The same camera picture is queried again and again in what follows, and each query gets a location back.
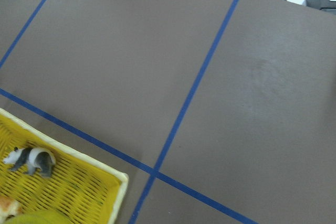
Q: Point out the yellow plastic basket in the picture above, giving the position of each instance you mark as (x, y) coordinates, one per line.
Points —
(81, 188)

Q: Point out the toy panda figure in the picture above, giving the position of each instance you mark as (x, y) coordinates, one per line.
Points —
(34, 157)

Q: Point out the toy croissant bread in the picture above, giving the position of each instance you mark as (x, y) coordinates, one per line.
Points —
(9, 207)

